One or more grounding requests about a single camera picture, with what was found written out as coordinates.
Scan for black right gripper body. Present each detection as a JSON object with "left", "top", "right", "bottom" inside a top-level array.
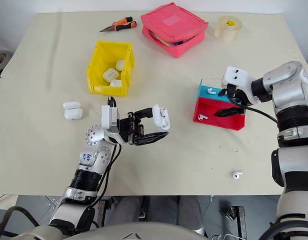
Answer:
[{"left": 225, "top": 84, "right": 253, "bottom": 108}]

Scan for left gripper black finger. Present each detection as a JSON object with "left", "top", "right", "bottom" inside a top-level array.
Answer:
[
  {"left": 134, "top": 131, "right": 170, "bottom": 147},
  {"left": 133, "top": 107, "right": 155, "bottom": 120}
]

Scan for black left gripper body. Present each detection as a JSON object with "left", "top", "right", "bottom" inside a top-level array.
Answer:
[{"left": 117, "top": 111, "right": 146, "bottom": 146}]

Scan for pink zippered pouch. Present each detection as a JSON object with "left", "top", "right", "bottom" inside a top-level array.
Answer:
[{"left": 140, "top": 2, "right": 209, "bottom": 59}]

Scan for red plastic tray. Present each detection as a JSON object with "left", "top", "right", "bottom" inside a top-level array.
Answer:
[{"left": 192, "top": 96, "right": 247, "bottom": 132}]

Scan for teal plastic tray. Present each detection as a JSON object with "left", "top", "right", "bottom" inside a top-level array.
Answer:
[{"left": 197, "top": 78, "right": 243, "bottom": 105}]

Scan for yellow plastic bin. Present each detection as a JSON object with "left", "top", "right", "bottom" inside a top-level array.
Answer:
[{"left": 85, "top": 40, "right": 136, "bottom": 97}]

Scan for clear packing tape roll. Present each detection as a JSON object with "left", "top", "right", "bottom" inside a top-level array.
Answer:
[{"left": 214, "top": 15, "right": 244, "bottom": 44}]

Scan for dark grey rounded shape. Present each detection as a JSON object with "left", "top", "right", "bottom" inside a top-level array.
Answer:
[
  {"left": 113, "top": 196, "right": 147, "bottom": 226},
  {"left": 176, "top": 196, "right": 204, "bottom": 226}
]

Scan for silver robot torso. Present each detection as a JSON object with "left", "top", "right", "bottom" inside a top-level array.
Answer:
[{"left": 8, "top": 221, "right": 207, "bottom": 240}]

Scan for grey object beside table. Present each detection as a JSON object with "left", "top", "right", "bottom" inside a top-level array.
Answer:
[{"left": 0, "top": 49, "right": 10, "bottom": 79}]

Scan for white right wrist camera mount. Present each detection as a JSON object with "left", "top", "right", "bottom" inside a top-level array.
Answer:
[{"left": 220, "top": 65, "right": 260, "bottom": 105}]

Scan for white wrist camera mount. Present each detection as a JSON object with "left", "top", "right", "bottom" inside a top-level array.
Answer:
[
  {"left": 220, "top": 65, "right": 260, "bottom": 105},
  {"left": 100, "top": 104, "right": 121, "bottom": 135}
]

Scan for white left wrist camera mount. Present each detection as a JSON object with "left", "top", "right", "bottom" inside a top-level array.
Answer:
[{"left": 100, "top": 104, "right": 121, "bottom": 135}]

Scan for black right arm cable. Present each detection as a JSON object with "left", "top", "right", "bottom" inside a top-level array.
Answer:
[{"left": 228, "top": 96, "right": 279, "bottom": 124}]

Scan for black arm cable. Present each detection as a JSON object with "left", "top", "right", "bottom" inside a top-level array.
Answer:
[
  {"left": 92, "top": 96, "right": 123, "bottom": 213},
  {"left": 228, "top": 96, "right": 279, "bottom": 124}
]

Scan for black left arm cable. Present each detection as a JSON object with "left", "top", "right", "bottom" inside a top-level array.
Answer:
[{"left": 92, "top": 96, "right": 123, "bottom": 213}]

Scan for orange black handled pliers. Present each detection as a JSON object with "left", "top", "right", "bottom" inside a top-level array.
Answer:
[{"left": 99, "top": 16, "right": 138, "bottom": 33}]

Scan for metal table frame bracket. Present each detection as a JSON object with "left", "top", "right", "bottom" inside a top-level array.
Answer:
[{"left": 225, "top": 205, "right": 246, "bottom": 240}]

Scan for black robot shoulder cable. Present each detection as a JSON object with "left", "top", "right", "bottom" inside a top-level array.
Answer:
[{"left": 0, "top": 205, "right": 39, "bottom": 237}]

